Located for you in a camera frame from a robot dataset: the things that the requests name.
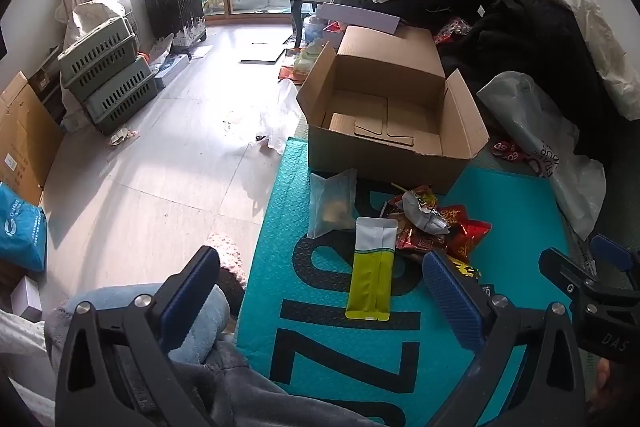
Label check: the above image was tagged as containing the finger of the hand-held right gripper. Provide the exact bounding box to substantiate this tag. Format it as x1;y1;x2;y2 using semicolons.
589;233;640;304
539;247;602;324

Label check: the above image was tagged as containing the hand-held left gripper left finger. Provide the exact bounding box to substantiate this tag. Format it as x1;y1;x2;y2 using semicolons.
54;246;223;427

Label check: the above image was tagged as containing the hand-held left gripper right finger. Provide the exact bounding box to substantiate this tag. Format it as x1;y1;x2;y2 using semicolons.
421;249;587;427

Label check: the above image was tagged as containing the yellow black snack packet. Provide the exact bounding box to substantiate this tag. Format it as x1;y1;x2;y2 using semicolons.
447;257;481;280

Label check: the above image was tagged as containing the red snack packet gold print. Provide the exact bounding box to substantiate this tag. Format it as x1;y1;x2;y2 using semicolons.
440;204;493;268

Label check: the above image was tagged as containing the yellow-green snack packet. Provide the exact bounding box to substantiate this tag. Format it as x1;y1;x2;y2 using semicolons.
345;216;399;322

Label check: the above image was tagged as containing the person's right hand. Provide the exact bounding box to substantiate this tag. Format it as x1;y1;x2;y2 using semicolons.
594;357;616;408

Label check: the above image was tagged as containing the red striped snack packet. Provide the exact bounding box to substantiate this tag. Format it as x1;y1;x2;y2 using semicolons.
395;227;448;254

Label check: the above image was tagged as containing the pink fuzzy slipper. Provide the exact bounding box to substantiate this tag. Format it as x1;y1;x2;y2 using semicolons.
207;232;247;308

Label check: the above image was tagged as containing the silver snack wrapper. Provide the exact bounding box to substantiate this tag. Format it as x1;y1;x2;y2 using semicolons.
402;189;448;235

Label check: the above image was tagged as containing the red-orange snack packet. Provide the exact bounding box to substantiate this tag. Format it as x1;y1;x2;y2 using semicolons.
382;184;436;228

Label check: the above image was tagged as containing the teal bubble mailer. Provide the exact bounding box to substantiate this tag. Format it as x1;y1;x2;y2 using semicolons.
236;137;576;427

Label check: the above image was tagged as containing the red wrapper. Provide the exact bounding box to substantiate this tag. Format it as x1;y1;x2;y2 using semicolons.
490;139;538;172

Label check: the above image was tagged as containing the clear plastic snack bag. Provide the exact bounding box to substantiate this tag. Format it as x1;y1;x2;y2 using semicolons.
309;168;358;239

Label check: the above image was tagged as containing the white plastic bag red print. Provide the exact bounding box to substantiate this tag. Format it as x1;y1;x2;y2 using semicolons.
476;72;608;242

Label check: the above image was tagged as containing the small white box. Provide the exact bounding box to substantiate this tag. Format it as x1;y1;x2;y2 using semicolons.
10;277;43;315

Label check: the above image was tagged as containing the blue plastic bag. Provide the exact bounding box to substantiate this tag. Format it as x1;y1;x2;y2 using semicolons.
0;183;48;273

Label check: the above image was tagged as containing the grey-green plastic crate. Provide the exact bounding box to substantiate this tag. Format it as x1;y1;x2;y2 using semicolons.
62;39;148;102
57;16;138;75
85;56;160;135

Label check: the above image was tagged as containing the black jacket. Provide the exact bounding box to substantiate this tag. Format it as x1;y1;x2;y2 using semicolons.
435;0;640;168

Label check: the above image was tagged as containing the large flat cardboard box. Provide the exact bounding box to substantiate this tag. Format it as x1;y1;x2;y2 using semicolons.
0;72;65;208

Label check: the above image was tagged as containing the long white box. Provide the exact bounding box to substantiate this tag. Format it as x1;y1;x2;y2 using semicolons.
155;54;191;90

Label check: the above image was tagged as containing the flat cardboard sheet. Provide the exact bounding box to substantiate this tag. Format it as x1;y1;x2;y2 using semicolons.
240;49;286;64

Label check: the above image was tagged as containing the clear bag of candies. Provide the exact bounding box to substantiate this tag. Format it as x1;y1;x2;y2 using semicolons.
432;18;473;45

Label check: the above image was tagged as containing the pile of colourful packets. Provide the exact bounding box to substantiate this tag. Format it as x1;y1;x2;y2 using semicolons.
277;44;326;85

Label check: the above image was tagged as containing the purple envelope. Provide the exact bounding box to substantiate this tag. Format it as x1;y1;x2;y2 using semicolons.
316;2;402;35

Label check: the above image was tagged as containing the water jug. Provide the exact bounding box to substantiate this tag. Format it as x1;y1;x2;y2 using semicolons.
302;14;328;45

